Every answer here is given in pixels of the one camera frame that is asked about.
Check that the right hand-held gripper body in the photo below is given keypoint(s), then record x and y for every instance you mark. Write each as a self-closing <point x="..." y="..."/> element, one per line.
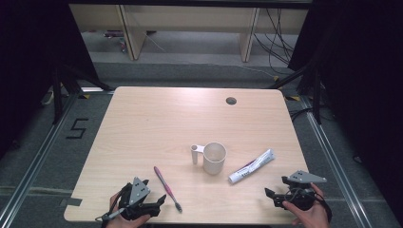
<point x="302" y="196"/>

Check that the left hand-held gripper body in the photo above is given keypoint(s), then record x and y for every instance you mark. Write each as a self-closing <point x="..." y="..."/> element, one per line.
<point x="137" y="193"/>

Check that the pink toothbrush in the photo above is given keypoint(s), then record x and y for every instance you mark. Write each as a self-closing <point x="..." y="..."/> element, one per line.
<point x="167" y="187"/>

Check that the white toothpaste tube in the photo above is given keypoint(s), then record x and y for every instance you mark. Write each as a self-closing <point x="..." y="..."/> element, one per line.
<point x="252" y="167"/>

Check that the person's right hand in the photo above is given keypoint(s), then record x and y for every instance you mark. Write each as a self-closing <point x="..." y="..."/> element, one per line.
<point x="313" y="217"/>

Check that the person's left hand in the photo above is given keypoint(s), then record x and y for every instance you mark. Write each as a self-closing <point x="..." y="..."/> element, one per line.
<point x="114" y="218"/>

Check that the black metal stand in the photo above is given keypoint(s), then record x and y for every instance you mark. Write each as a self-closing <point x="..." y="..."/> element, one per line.
<point x="315" y="95"/>
<point x="58" y="95"/>

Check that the black curtain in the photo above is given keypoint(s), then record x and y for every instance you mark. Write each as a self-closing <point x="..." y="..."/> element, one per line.
<point x="364" y="79"/>
<point x="31" y="63"/>

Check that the beige wooden bench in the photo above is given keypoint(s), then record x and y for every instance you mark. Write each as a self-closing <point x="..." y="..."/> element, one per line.
<point x="190" y="19"/>

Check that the metal floor rail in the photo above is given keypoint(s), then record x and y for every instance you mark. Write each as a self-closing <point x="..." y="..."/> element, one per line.
<point x="34" y="161"/>
<point x="335" y="167"/>

